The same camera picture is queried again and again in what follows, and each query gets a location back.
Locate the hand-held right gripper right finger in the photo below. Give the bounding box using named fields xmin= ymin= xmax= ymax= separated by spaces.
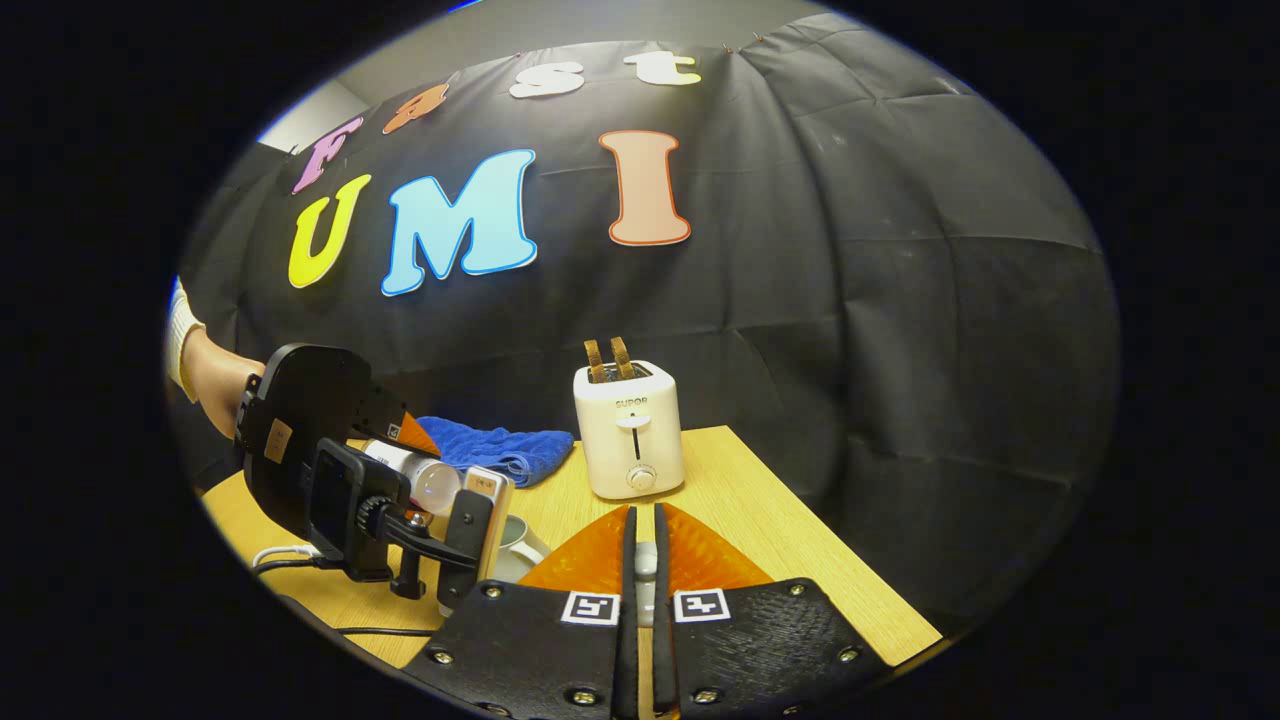
xmin=653 ymin=500 xmax=891 ymax=720

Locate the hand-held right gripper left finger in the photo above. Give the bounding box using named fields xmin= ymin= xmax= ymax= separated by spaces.
xmin=400 ymin=503 xmax=639 ymax=720

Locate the clear plastic water bottle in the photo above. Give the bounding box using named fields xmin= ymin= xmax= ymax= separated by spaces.
xmin=358 ymin=438 xmax=463 ymax=518

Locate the white blue-patterned teacup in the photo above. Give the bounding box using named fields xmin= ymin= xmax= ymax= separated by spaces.
xmin=438 ymin=515 xmax=552 ymax=618

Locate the blue folded towel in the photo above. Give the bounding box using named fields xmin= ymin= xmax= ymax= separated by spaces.
xmin=415 ymin=416 xmax=576 ymax=489

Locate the white toaster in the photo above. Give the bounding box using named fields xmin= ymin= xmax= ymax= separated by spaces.
xmin=573 ymin=360 xmax=686 ymax=501

